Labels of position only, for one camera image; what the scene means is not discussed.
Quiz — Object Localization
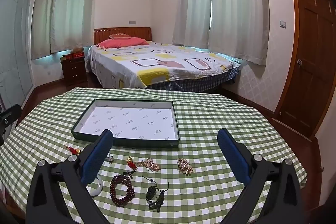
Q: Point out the green checkered tablecloth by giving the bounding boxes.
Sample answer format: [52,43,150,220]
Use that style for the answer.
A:
[0,87,307,224]

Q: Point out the brown wooden door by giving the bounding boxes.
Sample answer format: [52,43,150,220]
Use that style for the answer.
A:
[272,0,336,139]

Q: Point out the dark red bead bracelet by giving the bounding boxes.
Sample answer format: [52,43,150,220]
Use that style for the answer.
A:
[110,171,136,205]

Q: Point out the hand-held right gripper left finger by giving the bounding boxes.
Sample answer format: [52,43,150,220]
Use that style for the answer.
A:
[25,129,114,224]

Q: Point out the blue plaid bed cover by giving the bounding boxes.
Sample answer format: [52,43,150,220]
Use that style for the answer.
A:
[146,68,240,94]

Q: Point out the small red cushion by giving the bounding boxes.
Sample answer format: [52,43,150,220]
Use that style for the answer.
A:
[109,33,131,40]

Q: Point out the glass sliding wardrobe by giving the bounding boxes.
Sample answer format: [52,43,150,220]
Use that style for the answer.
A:
[0,0,36,115]

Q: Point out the white jade bangle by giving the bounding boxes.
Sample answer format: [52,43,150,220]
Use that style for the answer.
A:
[91,174,103,197]

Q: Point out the dark wooden nightstand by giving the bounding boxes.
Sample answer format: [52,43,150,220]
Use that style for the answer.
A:
[60,55,88,87]

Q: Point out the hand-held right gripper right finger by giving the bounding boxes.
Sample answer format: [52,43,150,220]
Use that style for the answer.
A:
[217,127,311,224]

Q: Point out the wooden bed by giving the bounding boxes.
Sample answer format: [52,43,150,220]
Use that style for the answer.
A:
[93,27,240,92]

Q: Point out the gold beaded chain ornament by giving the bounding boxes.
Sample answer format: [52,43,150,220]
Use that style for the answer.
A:
[139,158,161,172]

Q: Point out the narrow white curtain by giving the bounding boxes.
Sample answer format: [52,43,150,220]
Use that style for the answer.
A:
[31,0,67,60]
[172,0,215,51]

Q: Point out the patterned white bedsheet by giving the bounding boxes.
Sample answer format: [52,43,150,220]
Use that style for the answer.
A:
[87,41,241,89]

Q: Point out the wide white curtain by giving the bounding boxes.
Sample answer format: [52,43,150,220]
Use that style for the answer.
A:
[208,0,271,66]
[50,0,102,54]

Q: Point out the pink pillow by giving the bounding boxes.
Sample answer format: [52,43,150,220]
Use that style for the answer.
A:
[96,37,151,49]

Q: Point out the gold rhinestone brooch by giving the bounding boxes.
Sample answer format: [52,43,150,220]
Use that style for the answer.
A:
[177,158,194,176]

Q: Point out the red tassel charm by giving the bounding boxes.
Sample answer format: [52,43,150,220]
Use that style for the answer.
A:
[64,143,82,155]

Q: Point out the black pendant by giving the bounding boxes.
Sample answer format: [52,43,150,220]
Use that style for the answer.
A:
[141,175,169,213]

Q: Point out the red and gold charm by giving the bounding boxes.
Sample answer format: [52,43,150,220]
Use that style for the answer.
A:
[125,157,137,170]

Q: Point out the white shallow tray box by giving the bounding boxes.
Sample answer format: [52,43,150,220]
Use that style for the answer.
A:
[71,99,180,149]

